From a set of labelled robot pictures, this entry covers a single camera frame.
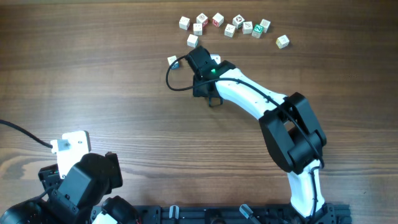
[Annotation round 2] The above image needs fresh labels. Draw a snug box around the plain wooden block upper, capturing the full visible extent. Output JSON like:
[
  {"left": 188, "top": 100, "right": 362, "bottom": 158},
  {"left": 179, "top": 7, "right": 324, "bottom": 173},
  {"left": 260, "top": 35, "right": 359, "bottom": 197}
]
[{"left": 193, "top": 23, "right": 203, "bottom": 36}]

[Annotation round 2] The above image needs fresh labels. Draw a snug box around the wooden block blue side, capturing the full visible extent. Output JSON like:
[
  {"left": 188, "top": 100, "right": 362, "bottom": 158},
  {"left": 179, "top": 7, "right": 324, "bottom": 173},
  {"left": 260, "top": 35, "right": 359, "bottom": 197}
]
[{"left": 167, "top": 55, "right": 179, "bottom": 70}]

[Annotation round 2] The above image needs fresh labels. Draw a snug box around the wooden block far left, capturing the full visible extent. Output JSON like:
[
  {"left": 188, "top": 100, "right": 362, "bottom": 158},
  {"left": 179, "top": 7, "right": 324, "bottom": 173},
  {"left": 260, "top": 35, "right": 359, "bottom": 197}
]
[{"left": 178, "top": 16, "right": 190, "bottom": 30}]

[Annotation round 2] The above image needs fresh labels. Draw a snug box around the wooden block black symbol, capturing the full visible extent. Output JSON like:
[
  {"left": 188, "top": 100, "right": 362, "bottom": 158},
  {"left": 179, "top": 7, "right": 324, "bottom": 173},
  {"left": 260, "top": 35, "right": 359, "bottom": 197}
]
[{"left": 233, "top": 14, "right": 245, "bottom": 29}]

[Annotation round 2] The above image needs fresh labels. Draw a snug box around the wooden block grid pattern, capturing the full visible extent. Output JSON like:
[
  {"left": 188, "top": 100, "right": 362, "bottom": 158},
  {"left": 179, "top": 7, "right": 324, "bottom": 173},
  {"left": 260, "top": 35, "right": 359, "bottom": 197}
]
[{"left": 260, "top": 19, "right": 271, "bottom": 33}]

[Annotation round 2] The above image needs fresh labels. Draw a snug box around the black right camera cable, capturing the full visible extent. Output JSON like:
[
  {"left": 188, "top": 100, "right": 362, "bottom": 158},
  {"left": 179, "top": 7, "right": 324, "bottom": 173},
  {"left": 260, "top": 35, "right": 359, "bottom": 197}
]
[{"left": 165, "top": 55, "right": 325, "bottom": 218}]

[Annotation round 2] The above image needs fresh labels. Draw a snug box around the wooden block red letter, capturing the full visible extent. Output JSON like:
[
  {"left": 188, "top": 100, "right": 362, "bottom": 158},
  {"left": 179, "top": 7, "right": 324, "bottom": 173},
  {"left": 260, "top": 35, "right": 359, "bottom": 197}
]
[{"left": 212, "top": 12, "right": 224, "bottom": 27}]

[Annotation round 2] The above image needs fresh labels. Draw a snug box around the wooden block yellow side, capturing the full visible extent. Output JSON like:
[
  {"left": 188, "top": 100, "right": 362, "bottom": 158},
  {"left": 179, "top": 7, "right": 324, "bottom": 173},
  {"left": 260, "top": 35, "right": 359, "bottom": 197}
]
[{"left": 275, "top": 35, "right": 290, "bottom": 49}]

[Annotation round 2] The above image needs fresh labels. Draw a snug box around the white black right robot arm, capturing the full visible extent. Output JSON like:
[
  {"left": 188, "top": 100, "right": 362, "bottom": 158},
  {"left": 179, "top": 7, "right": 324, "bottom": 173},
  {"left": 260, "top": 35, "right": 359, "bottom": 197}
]
[{"left": 185, "top": 46, "right": 326, "bottom": 218}]

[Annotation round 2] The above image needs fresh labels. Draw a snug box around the wooden block grey figure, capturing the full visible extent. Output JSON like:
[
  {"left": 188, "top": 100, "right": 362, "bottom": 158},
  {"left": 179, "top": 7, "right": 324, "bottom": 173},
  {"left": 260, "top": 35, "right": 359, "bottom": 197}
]
[{"left": 242, "top": 21, "right": 253, "bottom": 34}]

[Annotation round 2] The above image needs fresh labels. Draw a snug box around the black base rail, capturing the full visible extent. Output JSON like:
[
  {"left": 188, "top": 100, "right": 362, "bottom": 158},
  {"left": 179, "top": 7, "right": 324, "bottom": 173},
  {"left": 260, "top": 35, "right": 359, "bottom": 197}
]
[{"left": 126, "top": 203, "right": 353, "bottom": 224}]

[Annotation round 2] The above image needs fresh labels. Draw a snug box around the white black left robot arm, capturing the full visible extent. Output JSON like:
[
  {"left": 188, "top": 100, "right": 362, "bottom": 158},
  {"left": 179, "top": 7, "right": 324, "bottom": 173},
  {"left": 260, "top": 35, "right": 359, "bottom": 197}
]
[{"left": 1, "top": 152, "right": 142, "bottom": 223}]

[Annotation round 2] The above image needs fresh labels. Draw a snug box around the wooden block green Z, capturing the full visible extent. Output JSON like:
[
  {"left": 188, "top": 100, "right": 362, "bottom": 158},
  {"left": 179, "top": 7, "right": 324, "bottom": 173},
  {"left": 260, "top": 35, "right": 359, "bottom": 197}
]
[{"left": 252, "top": 24, "right": 264, "bottom": 39}]

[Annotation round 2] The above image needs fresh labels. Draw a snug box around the wooden block red side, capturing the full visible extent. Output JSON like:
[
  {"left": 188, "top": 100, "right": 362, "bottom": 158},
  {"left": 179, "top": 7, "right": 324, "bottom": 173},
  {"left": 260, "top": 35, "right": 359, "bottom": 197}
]
[{"left": 197, "top": 13, "right": 208, "bottom": 27}]

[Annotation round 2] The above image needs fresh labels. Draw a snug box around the wooden block tan pattern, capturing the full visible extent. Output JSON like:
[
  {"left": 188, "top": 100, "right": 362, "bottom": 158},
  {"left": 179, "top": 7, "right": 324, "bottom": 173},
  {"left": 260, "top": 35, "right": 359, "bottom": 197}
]
[{"left": 224, "top": 24, "right": 236, "bottom": 38}]

